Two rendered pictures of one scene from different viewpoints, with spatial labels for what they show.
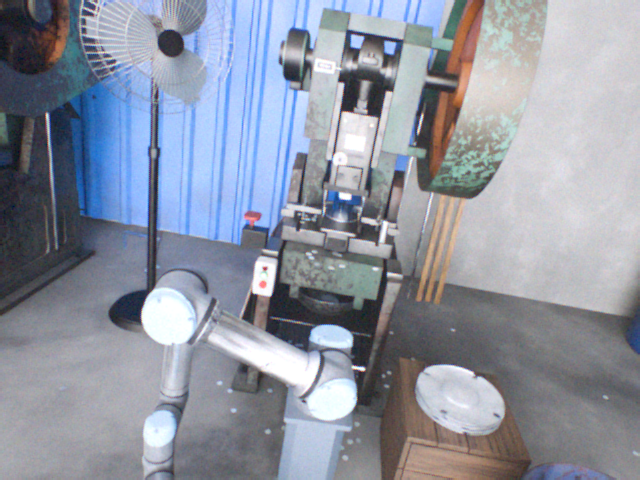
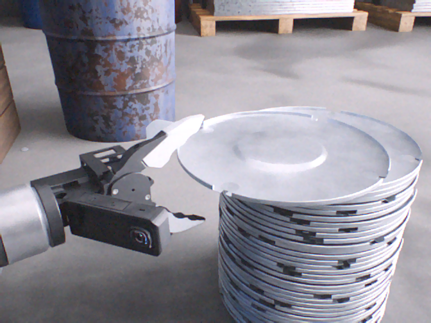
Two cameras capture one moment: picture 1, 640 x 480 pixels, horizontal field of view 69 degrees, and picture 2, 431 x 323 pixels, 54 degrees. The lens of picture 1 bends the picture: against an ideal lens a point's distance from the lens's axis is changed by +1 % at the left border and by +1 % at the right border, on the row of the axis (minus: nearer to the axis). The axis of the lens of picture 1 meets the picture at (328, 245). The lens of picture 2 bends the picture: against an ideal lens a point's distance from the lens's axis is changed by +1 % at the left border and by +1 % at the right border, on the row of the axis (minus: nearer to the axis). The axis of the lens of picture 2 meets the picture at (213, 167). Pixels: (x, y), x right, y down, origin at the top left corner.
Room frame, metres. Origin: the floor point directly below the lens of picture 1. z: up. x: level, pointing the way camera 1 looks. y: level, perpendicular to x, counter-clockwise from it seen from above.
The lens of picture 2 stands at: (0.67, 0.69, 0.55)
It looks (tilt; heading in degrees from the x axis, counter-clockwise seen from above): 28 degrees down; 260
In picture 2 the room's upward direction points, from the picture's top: straight up
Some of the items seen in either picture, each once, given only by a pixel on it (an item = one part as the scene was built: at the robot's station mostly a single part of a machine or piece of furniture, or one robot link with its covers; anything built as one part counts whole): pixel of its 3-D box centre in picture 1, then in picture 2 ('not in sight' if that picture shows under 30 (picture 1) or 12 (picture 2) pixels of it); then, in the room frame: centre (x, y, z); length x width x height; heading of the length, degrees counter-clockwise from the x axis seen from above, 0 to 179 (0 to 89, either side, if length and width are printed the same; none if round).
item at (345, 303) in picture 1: (326, 293); not in sight; (1.85, -0.03, 0.36); 0.34 x 0.34 x 0.10
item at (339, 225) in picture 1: (337, 235); not in sight; (1.68, -0.03, 0.72); 0.25 x 0.14 x 0.14; 179
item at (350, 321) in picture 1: (324, 302); not in sight; (1.86, -0.03, 0.31); 0.43 x 0.42 x 0.01; 89
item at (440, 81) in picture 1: (368, 68); not in sight; (1.85, -0.03, 1.33); 0.66 x 0.18 x 0.18; 89
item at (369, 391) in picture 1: (387, 273); not in sight; (1.99, -0.30, 0.45); 0.92 x 0.12 x 0.90; 179
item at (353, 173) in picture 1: (353, 147); not in sight; (1.81, -0.03, 1.04); 0.17 x 0.15 x 0.30; 179
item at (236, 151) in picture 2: not in sight; (279, 148); (0.49, 0.19, 0.30); 0.29 x 0.29 x 0.01
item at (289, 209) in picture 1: (302, 204); not in sight; (1.86, 0.14, 0.76); 0.17 x 0.06 x 0.10; 89
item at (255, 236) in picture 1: (253, 249); not in sight; (1.63, 0.29, 0.62); 0.10 x 0.06 x 0.20; 89
